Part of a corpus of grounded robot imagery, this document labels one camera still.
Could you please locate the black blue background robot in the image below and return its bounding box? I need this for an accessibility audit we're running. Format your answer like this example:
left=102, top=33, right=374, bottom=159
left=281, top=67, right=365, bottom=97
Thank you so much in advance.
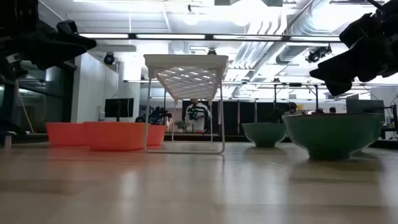
left=148, top=106, right=172, bottom=125

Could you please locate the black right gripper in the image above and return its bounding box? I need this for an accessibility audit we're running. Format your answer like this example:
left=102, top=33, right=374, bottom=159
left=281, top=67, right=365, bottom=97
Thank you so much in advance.
left=309, top=0, right=398, bottom=97

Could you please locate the black monitor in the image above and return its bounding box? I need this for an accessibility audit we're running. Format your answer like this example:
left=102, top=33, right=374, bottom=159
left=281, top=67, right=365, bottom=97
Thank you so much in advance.
left=104, top=98, right=134, bottom=118

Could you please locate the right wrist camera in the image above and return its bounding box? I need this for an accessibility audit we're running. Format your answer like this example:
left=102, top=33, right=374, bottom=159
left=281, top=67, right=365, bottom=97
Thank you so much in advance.
left=338, top=12, right=374, bottom=48

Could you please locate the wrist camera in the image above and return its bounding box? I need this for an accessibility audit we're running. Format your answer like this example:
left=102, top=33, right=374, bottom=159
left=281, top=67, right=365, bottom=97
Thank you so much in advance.
left=338, top=12, right=374, bottom=48
left=57, top=20, right=78, bottom=35

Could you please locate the long light bar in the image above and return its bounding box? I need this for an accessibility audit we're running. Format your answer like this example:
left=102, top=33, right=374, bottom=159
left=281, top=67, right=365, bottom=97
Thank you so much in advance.
left=79, top=32, right=341, bottom=43

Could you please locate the white lattice shelf rack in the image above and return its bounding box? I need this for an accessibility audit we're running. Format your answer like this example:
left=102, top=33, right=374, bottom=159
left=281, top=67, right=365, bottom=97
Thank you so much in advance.
left=143, top=54, right=229, bottom=155

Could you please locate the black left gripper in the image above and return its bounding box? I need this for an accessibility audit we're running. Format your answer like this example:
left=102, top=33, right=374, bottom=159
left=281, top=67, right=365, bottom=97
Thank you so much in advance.
left=0, top=0, right=97, bottom=82

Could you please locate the teal ceramic patterned bowl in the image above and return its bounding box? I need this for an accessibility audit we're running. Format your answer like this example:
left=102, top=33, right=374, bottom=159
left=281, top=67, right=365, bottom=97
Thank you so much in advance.
left=241, top=122, right=289, bottom=149
left=282, top=113, right=386, bottom=161

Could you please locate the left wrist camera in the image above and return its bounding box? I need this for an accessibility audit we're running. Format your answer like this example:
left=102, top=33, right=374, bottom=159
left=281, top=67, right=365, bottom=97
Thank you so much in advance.
left=57, top=20, right=78, bottom=35

